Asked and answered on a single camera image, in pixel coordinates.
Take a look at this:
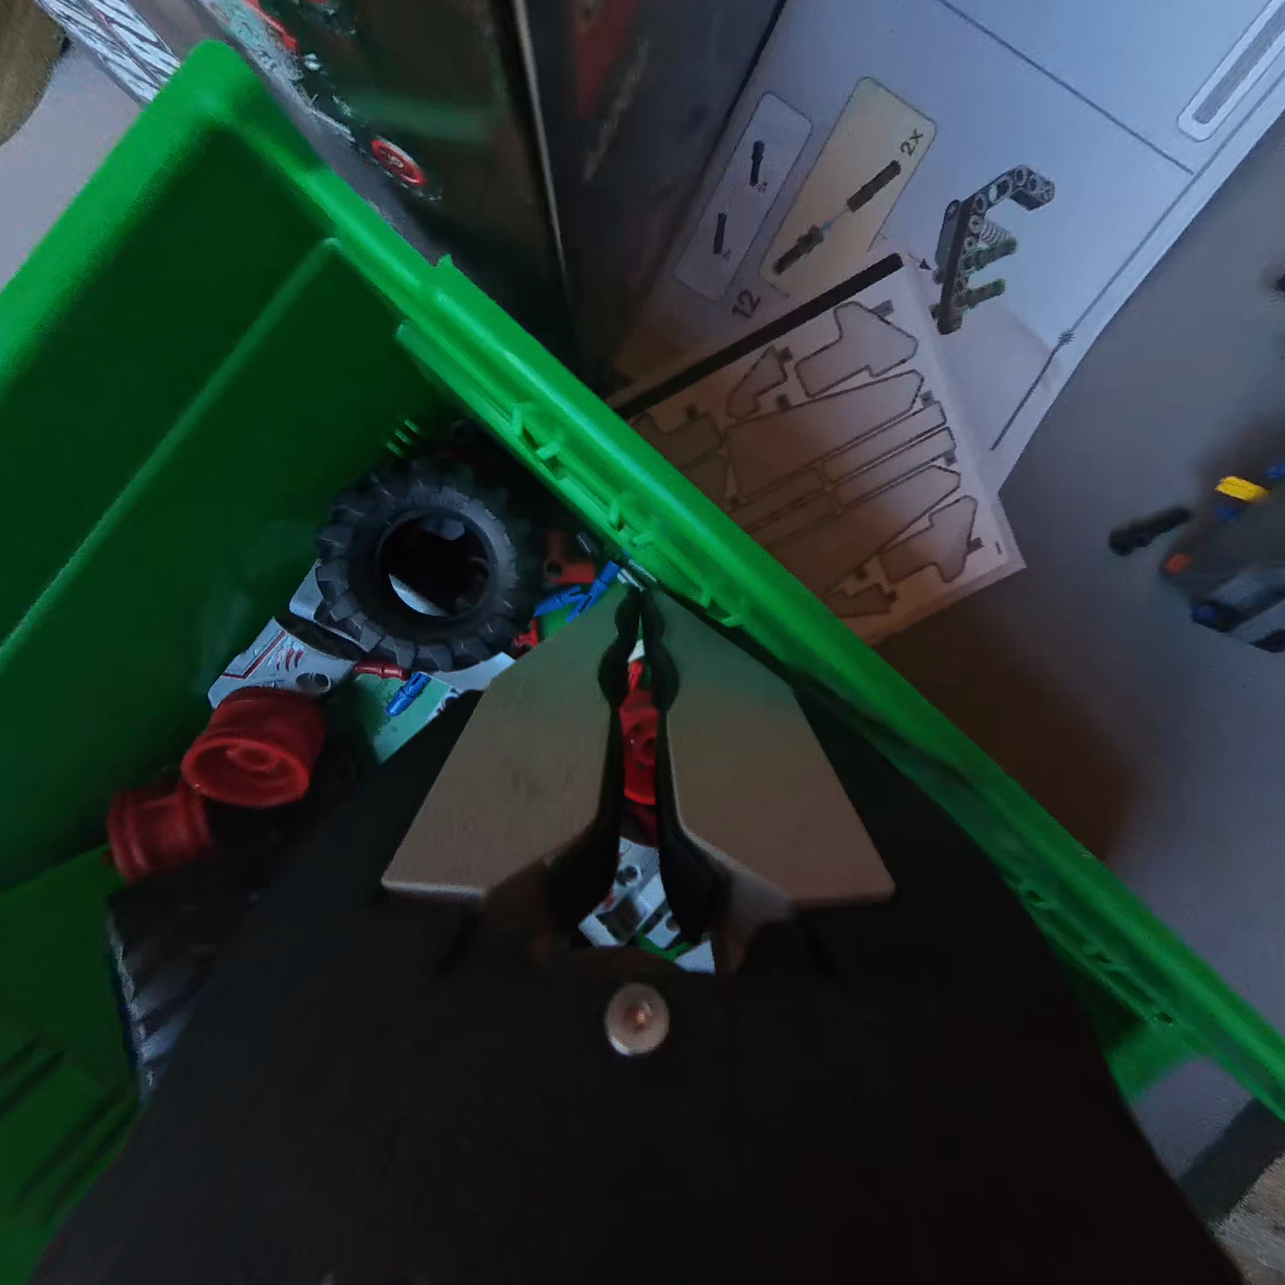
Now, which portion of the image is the light grey toy beam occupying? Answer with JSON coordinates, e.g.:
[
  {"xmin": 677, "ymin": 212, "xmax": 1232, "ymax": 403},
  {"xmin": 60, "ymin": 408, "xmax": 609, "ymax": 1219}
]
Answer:
[{"xmin": 581, "ymin": 835, "xmax": 672, "ymax": 950}]

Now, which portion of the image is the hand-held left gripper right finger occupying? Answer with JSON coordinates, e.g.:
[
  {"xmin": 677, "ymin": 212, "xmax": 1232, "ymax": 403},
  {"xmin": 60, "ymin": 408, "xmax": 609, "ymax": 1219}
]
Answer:
[{"xmin": 646, "ymin": 590, "xmax": 897, "ymax": 968}]

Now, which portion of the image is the building instruction booklet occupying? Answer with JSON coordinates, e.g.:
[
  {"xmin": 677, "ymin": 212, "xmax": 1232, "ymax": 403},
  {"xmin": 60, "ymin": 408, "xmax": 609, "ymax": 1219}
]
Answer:
[{"xmin": 598, "ymin": 0, "xmax": 1285, "ymax": 489}]

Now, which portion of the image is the used sticker sheet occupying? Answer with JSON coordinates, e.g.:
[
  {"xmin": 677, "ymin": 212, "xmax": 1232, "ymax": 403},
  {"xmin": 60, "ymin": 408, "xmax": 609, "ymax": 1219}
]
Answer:
[{"xmin": 609, "ymin": 256, "xmax": 1030, "ymax": 643}]

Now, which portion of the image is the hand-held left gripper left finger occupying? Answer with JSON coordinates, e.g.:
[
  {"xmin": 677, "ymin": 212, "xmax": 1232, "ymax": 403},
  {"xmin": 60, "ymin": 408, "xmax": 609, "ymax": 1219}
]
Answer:
[{"xmin": 378, "ymin": 590, "xmax": 638, "ymax": 926}]

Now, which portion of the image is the black rubber toy tire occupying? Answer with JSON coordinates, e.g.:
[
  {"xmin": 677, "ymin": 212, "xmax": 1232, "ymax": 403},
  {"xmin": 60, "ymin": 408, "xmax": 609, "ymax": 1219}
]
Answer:
[
  {"xmin": 102, "ymin": 896, "xmax": 204, "ymax": 1087},
  {"xmin": 314, "ymin": 457, "xmax": 538, "ymax": 676}
]

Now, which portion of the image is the green plastic bin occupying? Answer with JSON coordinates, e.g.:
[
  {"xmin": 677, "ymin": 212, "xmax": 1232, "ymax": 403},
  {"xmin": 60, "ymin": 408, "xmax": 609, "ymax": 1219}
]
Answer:
[{"xmin": 0, "ymin": 40, "xmax": 1285, "ymax": 1285}]

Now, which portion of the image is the red toy brick piece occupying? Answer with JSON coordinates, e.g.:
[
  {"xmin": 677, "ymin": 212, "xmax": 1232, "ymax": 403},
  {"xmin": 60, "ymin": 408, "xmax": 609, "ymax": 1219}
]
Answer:
[{"xmin": 613, "ymin": 655, "xmax": 665, "ymax": 835}]

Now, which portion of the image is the black toy pin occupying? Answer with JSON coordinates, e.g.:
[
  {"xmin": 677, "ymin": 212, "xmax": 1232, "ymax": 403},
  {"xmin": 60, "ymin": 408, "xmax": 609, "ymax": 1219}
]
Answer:
[{"xmin": 1109, "ymin": 509, "xmax": 1194, "ymax": 554}]

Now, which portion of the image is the red toy wheel hub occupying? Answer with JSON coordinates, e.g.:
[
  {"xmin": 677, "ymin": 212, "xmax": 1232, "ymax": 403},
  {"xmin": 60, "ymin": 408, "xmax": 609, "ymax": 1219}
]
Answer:
[
  {"xmin": 177, "ymin": 686, "xmax": 328, "ymax": 811},
  {"xmin": 102, "ymin": 787, "xmax": 218, "ymax": 886}
]

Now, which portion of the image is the white printed panel piece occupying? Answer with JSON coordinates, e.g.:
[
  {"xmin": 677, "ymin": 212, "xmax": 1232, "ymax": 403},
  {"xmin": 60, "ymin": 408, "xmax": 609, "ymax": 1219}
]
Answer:
[{"xmin": 204, "ymin": 617, "xmax": 363, "ymax": 709}]

